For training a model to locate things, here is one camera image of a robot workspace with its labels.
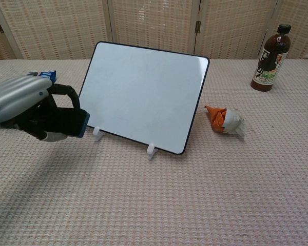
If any silver and black left robot hand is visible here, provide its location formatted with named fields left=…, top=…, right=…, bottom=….
left=0, top=75, right=81, bottom=143

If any black whiteboard eraser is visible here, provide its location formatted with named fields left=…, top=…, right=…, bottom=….
left=56, top=107, right=90, bottom=139

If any blue cookie snack packet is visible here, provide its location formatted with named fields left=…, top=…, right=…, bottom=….
left=26, top=70, right=57, bottom=83

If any white plastic stand foot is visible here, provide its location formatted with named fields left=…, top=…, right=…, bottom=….
left=146, top=143, right=156, bottom=161
left=92, top=126, right=103, bottom=142

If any woven folding screen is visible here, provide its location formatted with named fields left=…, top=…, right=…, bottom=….
left=0, top=0, right=308, bottom=62

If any beige woven tablecloth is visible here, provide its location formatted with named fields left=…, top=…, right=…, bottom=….
left=0, top=58, right=308, bottom=246

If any orange and white crumpled wrapper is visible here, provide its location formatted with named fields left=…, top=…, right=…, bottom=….
left=204, top=104, right=245, bottom=137

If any brown tea bottle black cap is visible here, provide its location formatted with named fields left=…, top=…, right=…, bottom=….
left=250, top=24, right=292, bottom=92

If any white board with black frame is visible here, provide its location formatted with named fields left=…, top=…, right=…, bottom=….
left=78, top=41, right=210, bottom=156

